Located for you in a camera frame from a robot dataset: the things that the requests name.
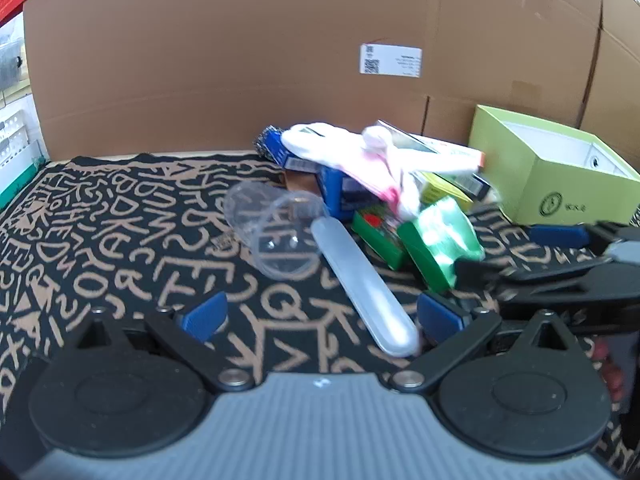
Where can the large cardboard box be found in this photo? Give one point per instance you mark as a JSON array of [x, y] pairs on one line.
[[250, 60]]

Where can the white box with orange edge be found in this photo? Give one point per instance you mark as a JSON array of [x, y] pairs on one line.
[[450, 152]]

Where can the clear plastic cup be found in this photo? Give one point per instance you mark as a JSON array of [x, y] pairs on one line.
[[250, 210]]

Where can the white shipping label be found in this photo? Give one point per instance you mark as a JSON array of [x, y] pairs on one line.
[[391, 61]]

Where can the brown small box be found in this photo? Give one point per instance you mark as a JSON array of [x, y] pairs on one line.
[[300, 182]]

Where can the black tan letter-print mat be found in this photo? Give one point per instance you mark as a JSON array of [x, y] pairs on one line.
[[125, 220]]

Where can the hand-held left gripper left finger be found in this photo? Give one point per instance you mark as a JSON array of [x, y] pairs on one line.
[[205, 312]]

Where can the person's right hand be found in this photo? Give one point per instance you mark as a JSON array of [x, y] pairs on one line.
[[612, 375]]

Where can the blue packaged steel scourer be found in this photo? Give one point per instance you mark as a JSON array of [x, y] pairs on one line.
[[277, 147]]

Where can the yellow-green small box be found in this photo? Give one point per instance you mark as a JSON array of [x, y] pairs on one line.
[[440, 190]]

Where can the dark blue small box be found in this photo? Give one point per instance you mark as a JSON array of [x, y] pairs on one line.
[[481, 187]]

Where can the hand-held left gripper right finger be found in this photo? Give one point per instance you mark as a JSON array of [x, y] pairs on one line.
[[440, 317]]

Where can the white pink cloth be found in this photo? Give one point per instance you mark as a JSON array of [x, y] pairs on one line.
[[340, 152]]

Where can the light green box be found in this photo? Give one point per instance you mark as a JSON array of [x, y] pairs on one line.
[[560, 195]]

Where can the white shelf rack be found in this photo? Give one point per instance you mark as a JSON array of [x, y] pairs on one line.
[[15, 125]]

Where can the green box with red print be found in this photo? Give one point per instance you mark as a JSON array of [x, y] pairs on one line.
[[380, 240]]

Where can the translucent toothbrush case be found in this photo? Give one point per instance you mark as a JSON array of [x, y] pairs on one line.
[[360, 280]]

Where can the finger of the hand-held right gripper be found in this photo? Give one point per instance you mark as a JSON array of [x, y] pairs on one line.
[[557, 236], [500, 274]]

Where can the shiny green packet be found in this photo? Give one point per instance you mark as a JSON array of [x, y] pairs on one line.
[[440, 240]]

